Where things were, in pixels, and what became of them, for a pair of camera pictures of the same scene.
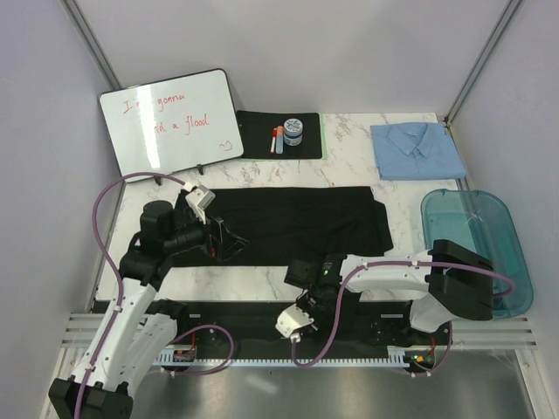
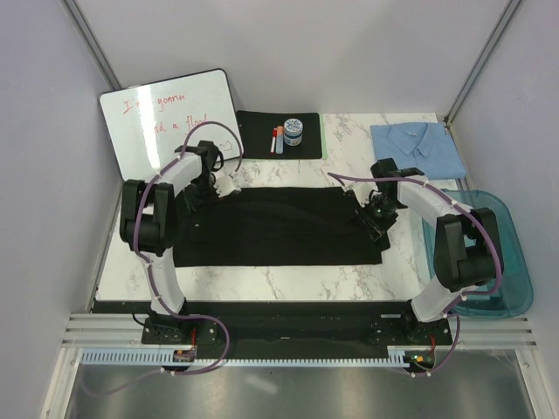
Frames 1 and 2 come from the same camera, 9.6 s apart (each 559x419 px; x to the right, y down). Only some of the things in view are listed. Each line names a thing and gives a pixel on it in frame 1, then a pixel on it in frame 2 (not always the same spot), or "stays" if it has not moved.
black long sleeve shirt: [283, 224] stays
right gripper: [317, 317] to [376, 228]
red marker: [274, 135] stays
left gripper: [216, 246] to [197, 204]
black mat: [256, 127] stays
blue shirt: [416, 151] stays
